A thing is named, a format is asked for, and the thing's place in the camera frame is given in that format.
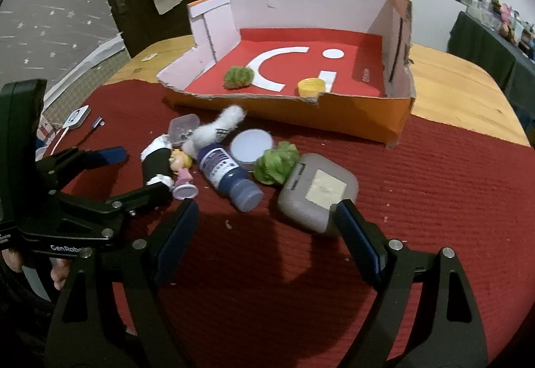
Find grey star-printed blanket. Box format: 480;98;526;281
0;0;124;99

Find white square charger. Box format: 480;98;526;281
67;106;91;130

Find cluster of small figurines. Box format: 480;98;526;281
464;0;535;49

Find dark green side table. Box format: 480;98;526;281
447;10;535;118

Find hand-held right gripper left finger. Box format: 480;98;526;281
46;198;200;368

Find black plug cable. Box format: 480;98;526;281
73;117;105;145

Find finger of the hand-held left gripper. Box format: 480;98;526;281
37;146;128;191
54;183;173;219

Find red ribbed table mat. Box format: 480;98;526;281
54;77;535;368

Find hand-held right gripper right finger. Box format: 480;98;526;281
334;198;490;368

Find grey plastic case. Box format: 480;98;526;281
277;153;359;235

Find dark blue paint bottle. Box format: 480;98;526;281
196;142;264;213

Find green fuzzy ball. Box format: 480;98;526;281
254;141;301;185
223;66;254;90

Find white cotton fluff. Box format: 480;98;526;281
182;105;247;155

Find black and white plush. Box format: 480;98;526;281
140;136;174;189

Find blonde doll figure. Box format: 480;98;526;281
169;148;198;200

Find orange cardboard box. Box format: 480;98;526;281
156;0;416;149

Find blue and red packet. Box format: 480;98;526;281
35;117;59;162

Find yellow bottle cap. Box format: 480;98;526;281
298;78;327;97

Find person's left hand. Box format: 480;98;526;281
0;251;72;291

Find small clear plastic container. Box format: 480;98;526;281
168;114;200;143

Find white round lid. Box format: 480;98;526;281
230;129;274;168

